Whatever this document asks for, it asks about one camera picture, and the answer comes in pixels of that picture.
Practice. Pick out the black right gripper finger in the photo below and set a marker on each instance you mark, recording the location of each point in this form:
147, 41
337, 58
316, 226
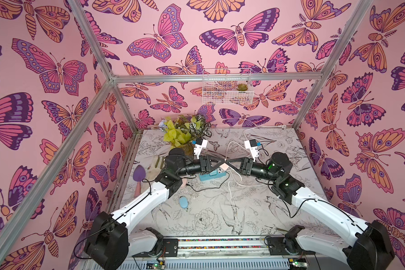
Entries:
234, 161
237, 169

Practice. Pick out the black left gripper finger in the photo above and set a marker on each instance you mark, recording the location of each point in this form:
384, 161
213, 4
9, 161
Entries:
216, 166
214, 160

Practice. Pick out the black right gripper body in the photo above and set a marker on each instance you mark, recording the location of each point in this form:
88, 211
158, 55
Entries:
244, 167

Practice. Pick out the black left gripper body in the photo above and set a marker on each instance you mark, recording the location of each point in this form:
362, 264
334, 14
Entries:
191, 168

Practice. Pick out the blue power strip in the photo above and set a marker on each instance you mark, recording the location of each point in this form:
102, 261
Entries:
214, 175

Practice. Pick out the pink bluetooth headset case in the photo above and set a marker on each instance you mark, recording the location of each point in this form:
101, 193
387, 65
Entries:
184, 182

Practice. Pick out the pink charger adapter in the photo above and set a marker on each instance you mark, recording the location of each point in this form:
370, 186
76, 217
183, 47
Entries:
224, 167

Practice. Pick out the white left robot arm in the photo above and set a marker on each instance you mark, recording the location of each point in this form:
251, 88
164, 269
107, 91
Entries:
112, 239

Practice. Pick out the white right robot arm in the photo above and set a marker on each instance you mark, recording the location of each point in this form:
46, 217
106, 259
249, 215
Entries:
360, 244

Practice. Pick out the blue bluetooth headset case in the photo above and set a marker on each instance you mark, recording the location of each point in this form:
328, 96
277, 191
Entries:
184, 203

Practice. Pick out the glass vase with plants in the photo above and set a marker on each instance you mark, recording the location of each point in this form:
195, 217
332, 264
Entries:
183, 131

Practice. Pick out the small potted succulent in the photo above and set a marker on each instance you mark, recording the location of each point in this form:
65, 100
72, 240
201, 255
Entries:
242, 87

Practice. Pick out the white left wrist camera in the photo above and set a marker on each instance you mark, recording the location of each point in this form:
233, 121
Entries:
199, 145

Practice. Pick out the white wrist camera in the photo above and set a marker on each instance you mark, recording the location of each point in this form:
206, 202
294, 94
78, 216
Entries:
252, 146
199, 145

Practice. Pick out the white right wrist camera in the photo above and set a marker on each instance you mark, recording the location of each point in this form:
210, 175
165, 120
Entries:
252, 146

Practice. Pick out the white wire basket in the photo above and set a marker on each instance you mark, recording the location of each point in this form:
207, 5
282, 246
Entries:
219, 88

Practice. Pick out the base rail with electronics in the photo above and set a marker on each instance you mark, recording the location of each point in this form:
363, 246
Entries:
230, 253

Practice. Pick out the aluminium frame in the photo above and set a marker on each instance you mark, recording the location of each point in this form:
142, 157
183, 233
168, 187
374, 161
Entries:
62, 68

